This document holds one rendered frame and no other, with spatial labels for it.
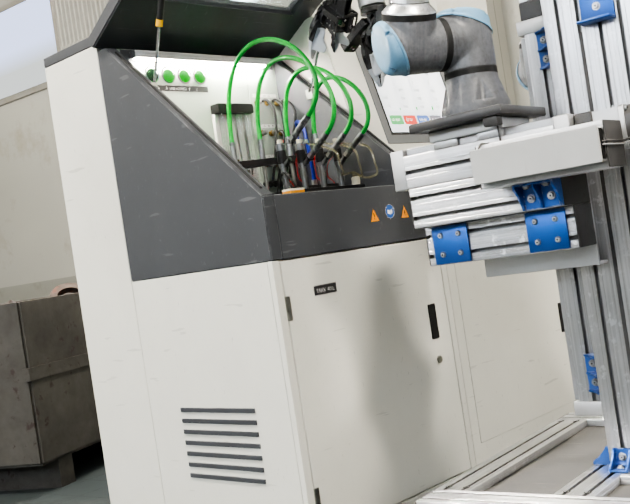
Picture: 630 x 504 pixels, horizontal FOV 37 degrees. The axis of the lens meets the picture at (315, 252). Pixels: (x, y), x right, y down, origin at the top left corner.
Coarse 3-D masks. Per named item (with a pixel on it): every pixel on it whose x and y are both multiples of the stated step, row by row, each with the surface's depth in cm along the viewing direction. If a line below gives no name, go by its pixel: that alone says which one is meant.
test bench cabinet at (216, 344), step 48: (144, 288) 260; (192, 288) 245; (240, 288) 232; (144, 336) 262; (192, 336) 247; (240, 336) 234; (288, 336) 225; (192, 384) 250; (240, 384) 236; (288, 384) 224; (192, 432) 251; (240, 432) 238; (288, 432) 226; (192, 480) 254; (240, 480) 240; (288, 480) 228
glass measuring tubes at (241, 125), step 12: (216, 108) 285; (240, 108) 290; (252, 108) 294; (216, 120) 286; (240, 120) 291; (216, 132) 286; (240, 132) 291; (228, 144) 286; (240, 144) 291; (252, 144) 293; (240, 156) 292; (252, 156) 293; (252, 168) 293
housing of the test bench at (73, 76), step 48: (96, 48) 264; (96, 96) 266; (96, 144) 268; (96, 192) 271; (96, 240) 273; (96, 288) 276; (96, 336) 279; (96, 384) 281; (144, 384) 264; (144, 432) 267; (144, 480) 269
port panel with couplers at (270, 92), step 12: (252, 96) 300; (264, 96) 304; (276, 96) 308; (264, 108) 303; (276, 108) 307; (264, 120) 302; (264, 132) 298; (264, 144) 301; (276, 168) 304; (288, 168) 308
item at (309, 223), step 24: (312, 192) 237; (336, 192) 243; (360, 192) 250; (384, 192) 257; (408, 192) 265; (288, 216) 230; (312, 216) 236; (336, 216) 242; (360, 216) 249; (384, 216) 256; (288, 240) 229; (312, 240) 235; (336, 240) 241; (360, 240) 248; (384, 240) 255
